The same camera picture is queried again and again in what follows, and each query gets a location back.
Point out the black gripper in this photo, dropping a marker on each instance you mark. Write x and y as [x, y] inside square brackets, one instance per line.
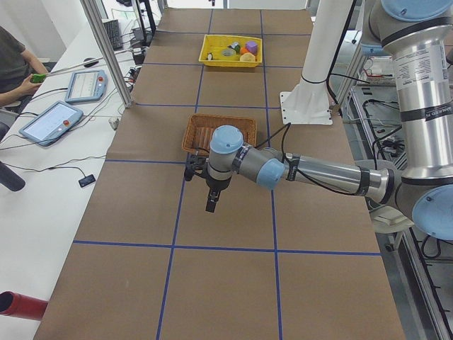
[214, 185]

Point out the yellow tape roll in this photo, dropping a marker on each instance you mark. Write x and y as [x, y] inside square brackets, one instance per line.
[228, 52]

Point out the brown wicker basket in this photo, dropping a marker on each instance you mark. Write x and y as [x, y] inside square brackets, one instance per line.
[226, 131]

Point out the yellow plastic basket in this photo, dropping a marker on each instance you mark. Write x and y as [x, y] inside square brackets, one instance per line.
[216, 43]

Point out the small black puck device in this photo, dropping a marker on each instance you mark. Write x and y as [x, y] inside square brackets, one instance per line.
[87, 180]

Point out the toy croissant bread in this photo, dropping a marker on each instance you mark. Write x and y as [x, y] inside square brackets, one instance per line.
[247, 57]

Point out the small printed can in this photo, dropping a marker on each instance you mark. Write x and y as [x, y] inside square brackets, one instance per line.
[235, 46]

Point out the purple foam cube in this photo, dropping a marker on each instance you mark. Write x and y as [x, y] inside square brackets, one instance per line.
[252, 47]

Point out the far teach pendant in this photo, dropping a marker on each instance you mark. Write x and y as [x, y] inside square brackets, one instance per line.
[86, 86]

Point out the teach pendant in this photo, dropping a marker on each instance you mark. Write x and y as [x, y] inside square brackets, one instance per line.
[51, 124]
[86, 86]

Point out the near teach pendant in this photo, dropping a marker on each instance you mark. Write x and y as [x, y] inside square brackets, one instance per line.
[51, 124]

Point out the black keyboard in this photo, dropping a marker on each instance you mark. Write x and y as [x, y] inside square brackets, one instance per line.
[112, 28]

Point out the red cylinder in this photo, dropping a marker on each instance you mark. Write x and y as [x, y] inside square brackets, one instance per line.
[22, 306]

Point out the seated person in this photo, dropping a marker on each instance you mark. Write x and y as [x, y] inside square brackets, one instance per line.
[18, 67]

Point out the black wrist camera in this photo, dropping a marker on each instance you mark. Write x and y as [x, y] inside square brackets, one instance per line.
[195, 166]

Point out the white pedestal column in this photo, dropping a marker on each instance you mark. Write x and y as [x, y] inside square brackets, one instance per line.
[308, 102]

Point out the aluminium frame post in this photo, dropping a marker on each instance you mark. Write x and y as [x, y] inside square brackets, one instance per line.
[95, 21]

